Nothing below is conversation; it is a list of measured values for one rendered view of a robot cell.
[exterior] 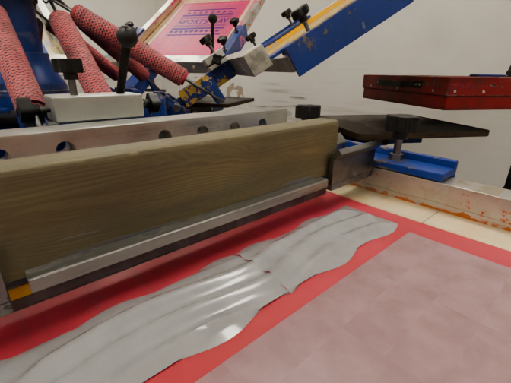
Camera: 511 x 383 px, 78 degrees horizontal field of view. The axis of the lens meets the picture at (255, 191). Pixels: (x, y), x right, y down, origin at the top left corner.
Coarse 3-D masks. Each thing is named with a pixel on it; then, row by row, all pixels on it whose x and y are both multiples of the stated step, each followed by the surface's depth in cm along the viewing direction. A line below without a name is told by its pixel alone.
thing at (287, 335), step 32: (160, 256) 29; (192, 256) 29; (224, 256) 29; (96, 288) 24; (128, 288) 24; (160, 288) 24; (0, 320) 21; (32, 320) 21; (64, 320) 21; (256, 320) 21; (288, 320) 21; (320, 320) 21; (0, 352) 19; (224, 352) 19; (256, 352) 19; (288, 352) 19; (320, 352) 19; (352, 352) 19
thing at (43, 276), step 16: (272, 192) 33; (288, 192) 33; (304, 192) 35; (224, 208) 29; (240, 208) 29; (256, 208) 30; (176, 224) 26; (192, 224) 26; (208, 224) 27; (128, 240) 23; (144, 240) 23; (160, 240) 24; (176, 240) 25; (80, 256) 21; (96, 256) 21; (112, 256) 22; (128, 256) 23; (32, 272) 20; (48, 272) 20; (64, 272) 20; (80, 272) 21; (32, 288) 19
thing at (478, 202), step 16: (368, 176) 45; (384, 176) 43; (400, 176) 42; (416, 176) 40; (384, 192) 44; (400, 192) 42; (416, 192) 40; (432, 192) 39; (448, 192) 38; (464, 192) 36; (480, 192) 35; (496, 192) 35; (432, 208) 39; (448, 208) 38; (464, 208) 37; (480, 208) 36; (496, 208) 34; (496, 224) 35
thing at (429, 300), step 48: (240, 240) 31; (384, 240) 32; (432, 240) 32; (336, 288) 25; (384, 288) 25; (432, 288) 25; (480, 288) 25; (384, 336) 20; (432, 336) 20; (480, 336) 20
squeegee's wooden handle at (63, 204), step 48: (144, 144) 24; (192, 144) 25; (240, 144) 28; (288, 144) 33; (336, 144) 39; (0, 192) 18; (48, 192) 19; (96, 192) 21; (144, 192) 24; (192, 192) 26; (240, 192) 30; (0, 240) 18; (48, 240) 20; (96, 240) 22
